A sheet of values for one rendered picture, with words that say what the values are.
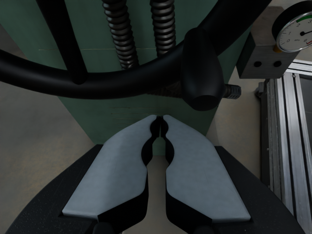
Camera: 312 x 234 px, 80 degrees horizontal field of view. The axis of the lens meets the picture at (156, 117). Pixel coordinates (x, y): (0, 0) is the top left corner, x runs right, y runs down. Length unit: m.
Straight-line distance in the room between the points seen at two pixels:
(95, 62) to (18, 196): 0.75
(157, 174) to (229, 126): 0.43
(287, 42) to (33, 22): 0.41
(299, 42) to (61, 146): 0.95
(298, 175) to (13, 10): 0.80
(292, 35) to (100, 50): 0.32
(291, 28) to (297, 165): 0.51
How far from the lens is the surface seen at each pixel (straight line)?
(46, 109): 1.19
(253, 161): 0.96
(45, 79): 0.21
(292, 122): 0.83
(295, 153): 0.77
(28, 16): 0.42
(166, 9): 0.21
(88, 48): 0.41
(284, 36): 0.34
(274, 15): 0.46
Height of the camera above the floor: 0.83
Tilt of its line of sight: 58 degrees down
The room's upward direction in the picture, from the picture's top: 4 degrees counter-clockwise
